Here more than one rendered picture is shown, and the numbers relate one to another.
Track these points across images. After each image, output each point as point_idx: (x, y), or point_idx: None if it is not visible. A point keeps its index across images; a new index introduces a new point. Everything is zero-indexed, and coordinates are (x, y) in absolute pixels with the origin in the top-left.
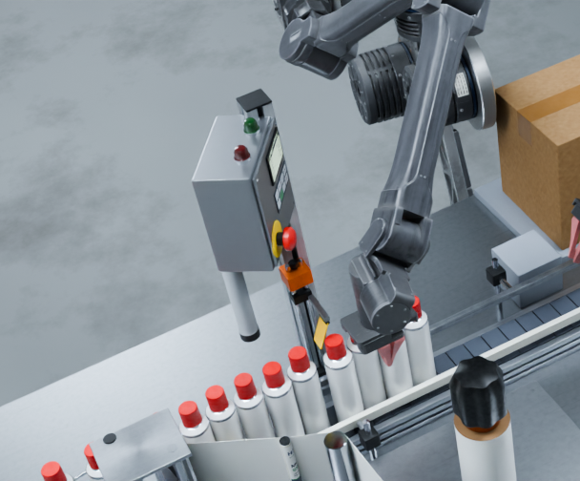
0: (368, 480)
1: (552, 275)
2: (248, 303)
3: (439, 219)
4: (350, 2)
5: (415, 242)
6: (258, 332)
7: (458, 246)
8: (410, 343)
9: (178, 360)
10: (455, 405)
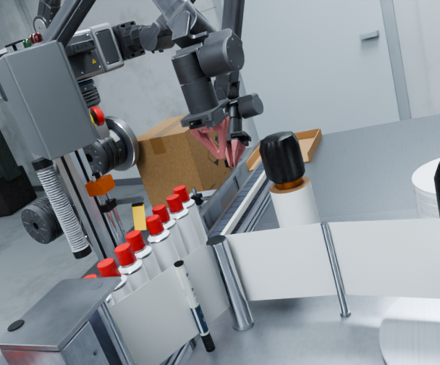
0: (255, 259)
1: (225, 185)
2: (75, 216)
3: None
4: (52, 20)
5: (210, 24)
6: (90, 246)
7: None
8: (192, 219)
9: None
10: (276, 169)
